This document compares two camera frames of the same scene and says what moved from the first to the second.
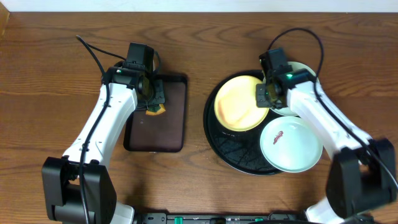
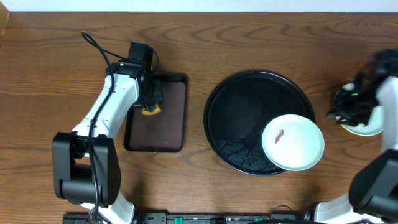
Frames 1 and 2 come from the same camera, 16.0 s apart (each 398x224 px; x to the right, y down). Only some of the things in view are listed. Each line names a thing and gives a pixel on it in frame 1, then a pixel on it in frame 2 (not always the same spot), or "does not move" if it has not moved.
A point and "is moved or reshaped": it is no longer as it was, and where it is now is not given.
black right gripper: [260, 99] → [339, 109]
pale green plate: [295, 66] → [375, 124]
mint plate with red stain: [290, 144] does not move
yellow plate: [235, 104] is moved or reshaped
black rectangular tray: [165, 132] does not move
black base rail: [163, 218] does not move
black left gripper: [157, 96] does not move
